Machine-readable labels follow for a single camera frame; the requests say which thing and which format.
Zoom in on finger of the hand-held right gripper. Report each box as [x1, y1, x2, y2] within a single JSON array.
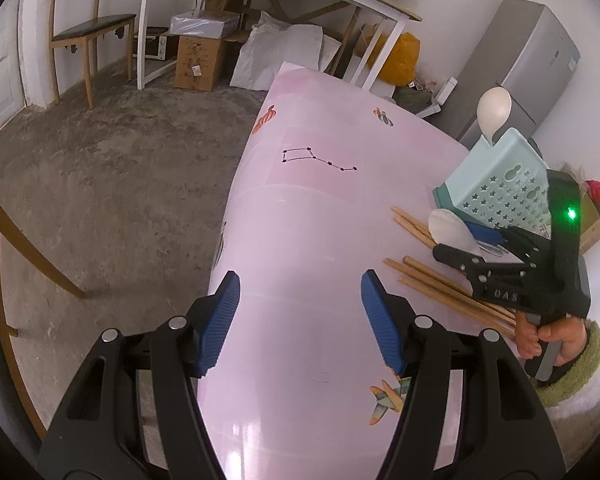
[[432, 244, 533, 309], [466, 221, 549, 267]]

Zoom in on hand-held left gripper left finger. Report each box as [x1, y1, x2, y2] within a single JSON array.
[[37, 270, 242, 480]]

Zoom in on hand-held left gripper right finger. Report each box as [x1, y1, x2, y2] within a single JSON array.
[[361, 269, 566, 480]]

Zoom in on white plastic spoon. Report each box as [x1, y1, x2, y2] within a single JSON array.
[[476, 86, 512, 146], [427, 208, 481, 256]]

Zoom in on light blue utensil holder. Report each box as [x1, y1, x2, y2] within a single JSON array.
[[432, 127, 553, 233]]

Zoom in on person's right hand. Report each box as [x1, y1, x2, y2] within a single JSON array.
[[514, 310, 588, 367]]

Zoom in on large cardboard box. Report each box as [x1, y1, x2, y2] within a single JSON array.
[[577, 192, 600, 256]]

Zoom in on red plastic bag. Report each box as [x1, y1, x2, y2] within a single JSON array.
[[582, 179, 600, 221]]

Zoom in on white carton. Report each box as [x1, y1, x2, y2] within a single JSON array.
[[432, 77, 458, 116]]

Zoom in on grey refrigerator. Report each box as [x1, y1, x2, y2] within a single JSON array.
[[455, 0, 581, 151]]

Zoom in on yellow bag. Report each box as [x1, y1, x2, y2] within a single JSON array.
[[365, 32, 421, 87]]

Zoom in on brown cardboard box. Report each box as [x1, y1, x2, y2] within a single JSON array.
[[174, 34, 231, 92]]

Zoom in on white sack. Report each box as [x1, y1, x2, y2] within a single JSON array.
[[229, 11, 326, 92]]

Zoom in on white toaster oven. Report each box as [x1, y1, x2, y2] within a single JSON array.
[[132, 30, 181, 61]]

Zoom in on white framed table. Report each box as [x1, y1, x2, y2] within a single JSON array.
[[135, 0, 423, 91]]

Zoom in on flat white box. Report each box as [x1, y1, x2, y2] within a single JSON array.
[[170, 10, 241, 37]]

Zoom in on wooden chair with dark seat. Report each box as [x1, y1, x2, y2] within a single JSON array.
[[48, 0, 137, 109]]

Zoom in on white door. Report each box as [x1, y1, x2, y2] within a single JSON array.
[[0, 0, 28, 151]]

